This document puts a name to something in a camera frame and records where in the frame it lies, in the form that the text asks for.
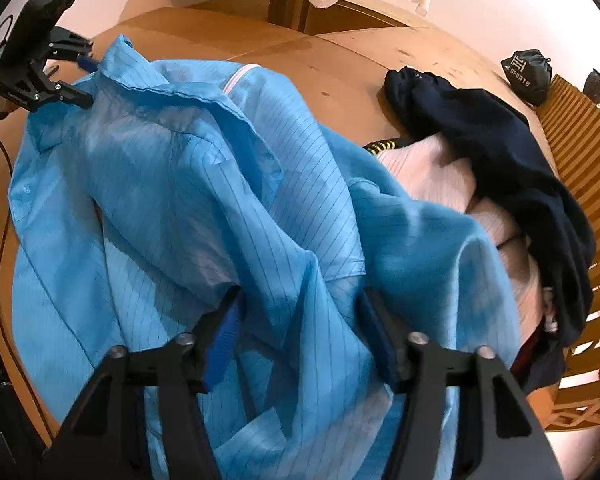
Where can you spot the dark plant pot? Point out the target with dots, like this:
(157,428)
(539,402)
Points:
(596,87)

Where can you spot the black yellow patterned garment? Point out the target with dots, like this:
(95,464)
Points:
(387,145)

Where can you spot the white ribbed garment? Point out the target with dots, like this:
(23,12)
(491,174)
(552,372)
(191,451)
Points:
(430,175)

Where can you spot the dark navy garment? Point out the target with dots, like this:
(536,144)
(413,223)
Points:
(505,160)

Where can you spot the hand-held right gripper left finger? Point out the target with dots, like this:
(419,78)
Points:
(225,335)

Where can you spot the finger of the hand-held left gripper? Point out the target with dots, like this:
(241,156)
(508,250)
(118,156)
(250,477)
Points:
(72,45)
(62,92)

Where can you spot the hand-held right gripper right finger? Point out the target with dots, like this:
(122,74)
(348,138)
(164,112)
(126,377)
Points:
(380,335)

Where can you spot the light blue striped work coat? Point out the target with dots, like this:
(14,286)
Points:
(180,200)

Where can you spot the wooden side table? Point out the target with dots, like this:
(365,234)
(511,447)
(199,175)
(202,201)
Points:
(290,0)

